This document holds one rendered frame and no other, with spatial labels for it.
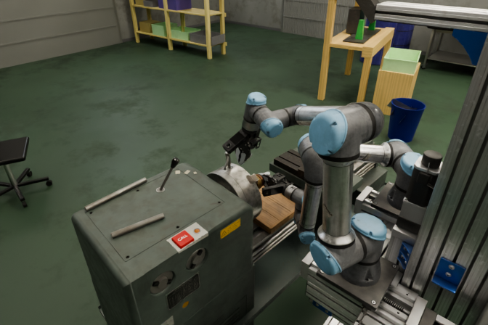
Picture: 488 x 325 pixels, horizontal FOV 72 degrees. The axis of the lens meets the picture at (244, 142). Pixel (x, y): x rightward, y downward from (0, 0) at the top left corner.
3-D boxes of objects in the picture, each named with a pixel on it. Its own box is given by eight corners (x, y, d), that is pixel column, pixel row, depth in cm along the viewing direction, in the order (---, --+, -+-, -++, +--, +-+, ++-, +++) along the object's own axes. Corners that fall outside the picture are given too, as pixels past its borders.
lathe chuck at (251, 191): (253, 236, 165) (245, 179, 153) (213, 214, 187) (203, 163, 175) (266, 226, 170) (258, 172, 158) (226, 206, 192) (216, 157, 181)
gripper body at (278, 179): (277, 182, 189) (293, 191, 181) (266, 188, 184) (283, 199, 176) (277, 171, 185) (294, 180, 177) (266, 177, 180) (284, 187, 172)
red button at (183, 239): (181, 250, 119) (180, 247, 118) (171, 241, 123) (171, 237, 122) (194, 241, 123) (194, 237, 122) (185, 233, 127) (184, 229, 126)
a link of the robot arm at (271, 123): (293, 118, 125) (277, 102, 131) (268, 125, 120) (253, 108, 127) (289, 134, 130) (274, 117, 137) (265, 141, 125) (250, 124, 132)
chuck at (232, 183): (247, 239, 163) (239, 183, 151) (208, 217, 185) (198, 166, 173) (253, 236, 165) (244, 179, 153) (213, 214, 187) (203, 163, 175)
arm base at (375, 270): (386, 266, 123) (392, 247, 118) (369, 294, 113) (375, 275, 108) (348, 246, 132) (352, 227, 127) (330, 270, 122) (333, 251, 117)
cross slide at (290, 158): (327, 193, 198) (328, 186, 196) (273, 164, 225) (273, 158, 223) (344, 180, 209) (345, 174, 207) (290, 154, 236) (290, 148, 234)
